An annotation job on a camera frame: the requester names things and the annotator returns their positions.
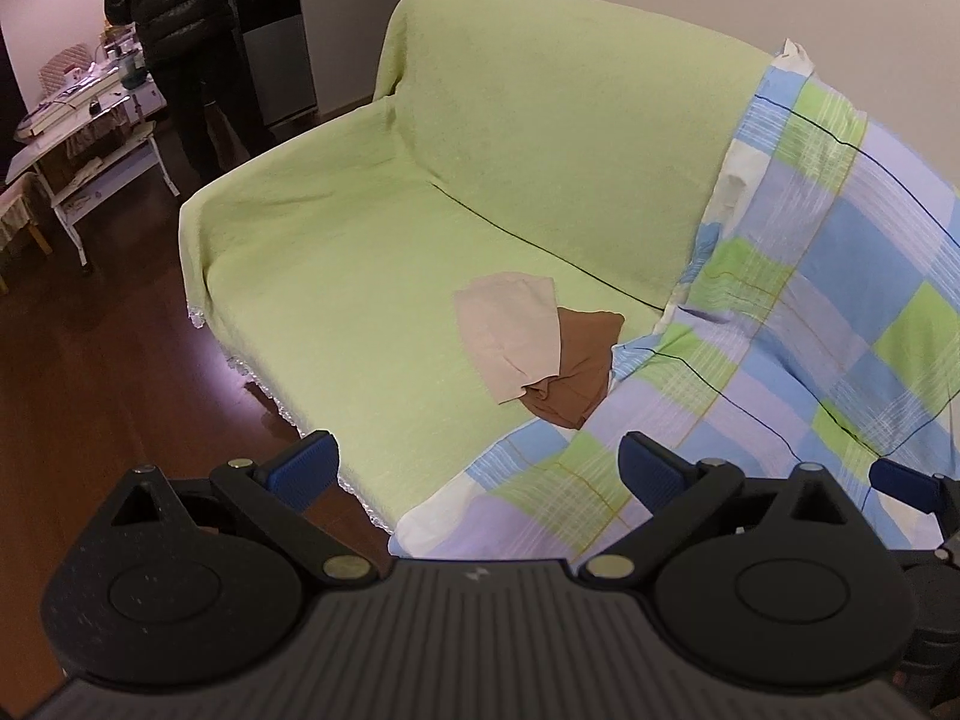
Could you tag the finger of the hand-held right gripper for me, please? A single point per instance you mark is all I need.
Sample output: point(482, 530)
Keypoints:
point(904, 484)

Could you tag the wooden stool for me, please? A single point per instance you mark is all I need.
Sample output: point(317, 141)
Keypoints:
point(16, 217)

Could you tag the dark cabinet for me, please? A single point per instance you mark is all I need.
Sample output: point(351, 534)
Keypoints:
point(281, 60)

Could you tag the white chair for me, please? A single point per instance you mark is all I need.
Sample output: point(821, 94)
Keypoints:
point(66, 64)

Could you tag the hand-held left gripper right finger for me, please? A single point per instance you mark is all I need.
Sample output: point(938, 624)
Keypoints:
point(652, 472)

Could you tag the white metal shelf table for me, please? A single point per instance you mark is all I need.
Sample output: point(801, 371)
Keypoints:
point(112, 172)

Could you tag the brown cloth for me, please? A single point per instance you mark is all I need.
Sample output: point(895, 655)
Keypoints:
point(581, 367)

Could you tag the checked blue green blanket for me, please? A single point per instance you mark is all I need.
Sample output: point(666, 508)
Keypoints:
point(787, 360)

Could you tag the green covered sofa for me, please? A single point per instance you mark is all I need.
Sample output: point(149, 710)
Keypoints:
point(525, 135)

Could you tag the beige cloth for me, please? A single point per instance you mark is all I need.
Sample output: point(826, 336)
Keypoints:
point(510, 337)

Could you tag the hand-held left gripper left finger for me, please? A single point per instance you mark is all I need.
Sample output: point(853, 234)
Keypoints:
point(304, 469)

